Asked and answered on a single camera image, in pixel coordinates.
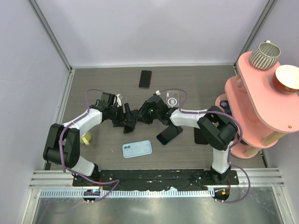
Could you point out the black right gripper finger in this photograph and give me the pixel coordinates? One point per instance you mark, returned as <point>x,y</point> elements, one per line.
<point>141,118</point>
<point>142,110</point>

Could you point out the black phone case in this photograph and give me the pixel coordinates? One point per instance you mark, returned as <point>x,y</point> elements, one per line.
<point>199,137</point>

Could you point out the red paper bowl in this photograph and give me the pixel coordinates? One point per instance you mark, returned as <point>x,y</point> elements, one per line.
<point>286,79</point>

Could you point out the blue cup on shelf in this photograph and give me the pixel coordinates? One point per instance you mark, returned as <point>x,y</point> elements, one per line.
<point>224,104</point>

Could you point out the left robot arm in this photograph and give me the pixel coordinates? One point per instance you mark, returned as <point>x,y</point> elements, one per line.
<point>63,142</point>

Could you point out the clear magsafe phone case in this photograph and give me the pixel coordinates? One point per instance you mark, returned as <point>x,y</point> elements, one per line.
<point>172,98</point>

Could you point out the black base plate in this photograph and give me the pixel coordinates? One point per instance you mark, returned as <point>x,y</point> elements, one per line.
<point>156,179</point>

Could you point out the yellow paper cup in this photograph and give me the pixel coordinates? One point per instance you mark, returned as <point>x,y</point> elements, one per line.
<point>85,139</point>

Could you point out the grey striped ceramic mug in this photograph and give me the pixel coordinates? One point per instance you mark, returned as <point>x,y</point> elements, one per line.
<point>265,56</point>

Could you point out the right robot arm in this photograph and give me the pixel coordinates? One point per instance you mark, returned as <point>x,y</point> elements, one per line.
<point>214,128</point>

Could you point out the black phone blue frame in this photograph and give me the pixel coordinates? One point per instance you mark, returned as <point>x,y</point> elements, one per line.
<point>169,134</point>

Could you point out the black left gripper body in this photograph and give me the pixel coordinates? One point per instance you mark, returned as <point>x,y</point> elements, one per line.
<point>117,115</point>

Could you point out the slotted aluminium cable rail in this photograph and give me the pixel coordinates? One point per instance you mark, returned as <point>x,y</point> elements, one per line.
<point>93,193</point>

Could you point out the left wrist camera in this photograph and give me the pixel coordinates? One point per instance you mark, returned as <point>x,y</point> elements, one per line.
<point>118,100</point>

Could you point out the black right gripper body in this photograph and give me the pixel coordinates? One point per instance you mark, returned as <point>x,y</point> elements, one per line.
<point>149,115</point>

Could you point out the phone in magenta case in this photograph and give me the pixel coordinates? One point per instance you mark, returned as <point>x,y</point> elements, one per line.
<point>145,79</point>

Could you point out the light blue phone case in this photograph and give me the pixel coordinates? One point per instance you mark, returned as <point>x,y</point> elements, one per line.
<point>136,149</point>

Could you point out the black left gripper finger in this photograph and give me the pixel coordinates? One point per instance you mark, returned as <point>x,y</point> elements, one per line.
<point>129,127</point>
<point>127,114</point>

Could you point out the pink three-tier shelf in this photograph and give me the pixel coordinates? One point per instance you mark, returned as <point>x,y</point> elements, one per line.
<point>265,114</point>

